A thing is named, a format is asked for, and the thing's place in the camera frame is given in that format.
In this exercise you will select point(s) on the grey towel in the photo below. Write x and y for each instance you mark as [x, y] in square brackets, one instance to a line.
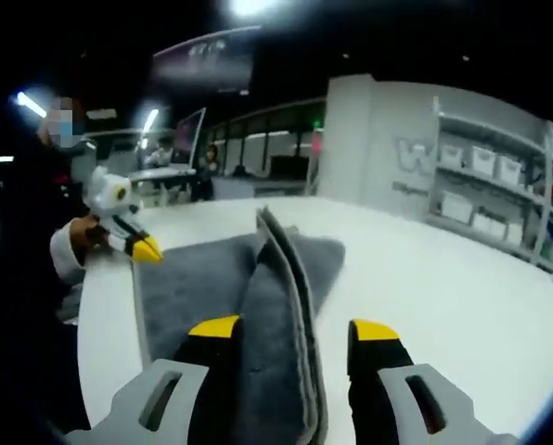
[267, 371]

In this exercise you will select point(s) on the person's left hand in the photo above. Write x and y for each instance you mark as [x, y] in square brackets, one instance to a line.
[86, 236]

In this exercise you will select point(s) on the curved monitor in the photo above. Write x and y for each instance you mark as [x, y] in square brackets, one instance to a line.
[188, 134]

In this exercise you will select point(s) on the person's dark clothing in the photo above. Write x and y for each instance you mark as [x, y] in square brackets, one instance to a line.
[21, 324]

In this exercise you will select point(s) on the hanging dark screen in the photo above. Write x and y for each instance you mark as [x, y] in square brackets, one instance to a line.
[207, 65]

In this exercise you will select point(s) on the pink hanging item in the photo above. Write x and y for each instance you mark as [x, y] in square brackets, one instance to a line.
[318, 143]

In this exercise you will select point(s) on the grey metal shelf unit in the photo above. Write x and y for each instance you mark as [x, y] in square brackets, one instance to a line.
[546, 194]

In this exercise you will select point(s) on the row of white storage boxes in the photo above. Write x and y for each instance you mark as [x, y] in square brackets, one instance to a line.
[483, 160]

